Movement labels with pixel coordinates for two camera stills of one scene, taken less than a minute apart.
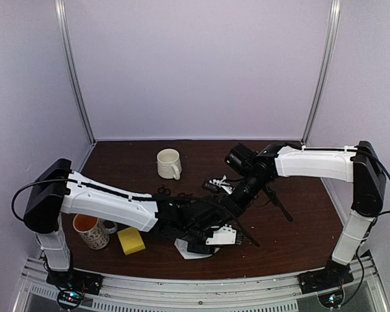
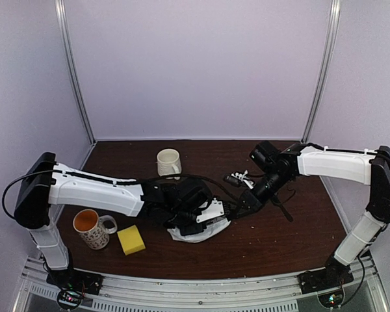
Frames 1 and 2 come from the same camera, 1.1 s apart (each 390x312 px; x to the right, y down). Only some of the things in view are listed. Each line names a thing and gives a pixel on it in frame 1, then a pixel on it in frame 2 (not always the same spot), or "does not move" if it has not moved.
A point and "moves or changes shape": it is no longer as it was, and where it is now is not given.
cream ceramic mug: x=169 y=164 does not move
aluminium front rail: x=130 y=292 does not move
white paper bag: x=182 y=247 moves or changes shape
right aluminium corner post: x=324 y=75 does not move
